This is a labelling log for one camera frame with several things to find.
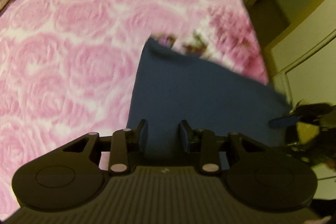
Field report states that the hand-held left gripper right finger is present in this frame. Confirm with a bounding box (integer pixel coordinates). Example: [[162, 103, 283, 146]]
[[179, 120, 265, 176]]

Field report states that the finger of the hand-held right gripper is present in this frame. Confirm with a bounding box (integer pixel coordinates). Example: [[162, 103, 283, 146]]
[[269, 113, 303, 129]]

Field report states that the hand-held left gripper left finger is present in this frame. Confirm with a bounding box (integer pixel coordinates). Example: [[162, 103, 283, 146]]
[[62, 119, 148, 176]]

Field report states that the navy blue garment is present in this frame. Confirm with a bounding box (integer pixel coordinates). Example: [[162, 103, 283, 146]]
[[126, 37, 294, 172]]

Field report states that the pink floral bed sheet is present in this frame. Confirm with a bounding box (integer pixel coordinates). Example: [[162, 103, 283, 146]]
[[0, 0, 270, 217]]

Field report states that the cream wardrobe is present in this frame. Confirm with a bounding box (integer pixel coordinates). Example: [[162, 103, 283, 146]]
[[213, 0, 336, 182]]

